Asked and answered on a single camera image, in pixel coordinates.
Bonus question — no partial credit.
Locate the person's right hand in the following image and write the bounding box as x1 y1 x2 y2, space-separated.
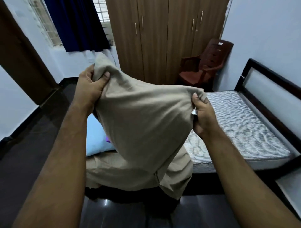
192 92 220 139

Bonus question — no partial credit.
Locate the person's left hand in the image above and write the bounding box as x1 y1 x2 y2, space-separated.
71 64 110 111

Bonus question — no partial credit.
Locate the light blue pillow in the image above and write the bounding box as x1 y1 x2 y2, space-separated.
86 115 116 157

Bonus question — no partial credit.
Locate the beige striped bed sheet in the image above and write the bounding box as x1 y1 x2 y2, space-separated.
85 52 207 200

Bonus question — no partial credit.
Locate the brown wooden wardrobe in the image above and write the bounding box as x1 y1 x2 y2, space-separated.
105 0 230 85

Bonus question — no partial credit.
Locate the person's left forearm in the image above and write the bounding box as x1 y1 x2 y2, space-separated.
12 103 94 228

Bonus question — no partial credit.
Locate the person's right forearm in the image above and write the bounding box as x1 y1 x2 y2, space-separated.
204 131 301 228

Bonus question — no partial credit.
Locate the white striped mattress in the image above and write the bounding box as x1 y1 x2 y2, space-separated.
183 90 299 173

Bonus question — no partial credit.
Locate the maroon plastic chair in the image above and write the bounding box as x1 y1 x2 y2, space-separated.
177 39 234 91

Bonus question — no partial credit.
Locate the dark blue curtain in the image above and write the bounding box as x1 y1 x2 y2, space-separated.
44 0 111 53

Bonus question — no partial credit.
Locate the white window grille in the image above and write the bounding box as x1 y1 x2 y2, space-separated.
28 0 108 46

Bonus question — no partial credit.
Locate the dark wooden bed frame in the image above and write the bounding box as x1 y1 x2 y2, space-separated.
235 59 301 219

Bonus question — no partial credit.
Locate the printed wall poster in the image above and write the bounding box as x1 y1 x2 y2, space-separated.
220 0 233 39

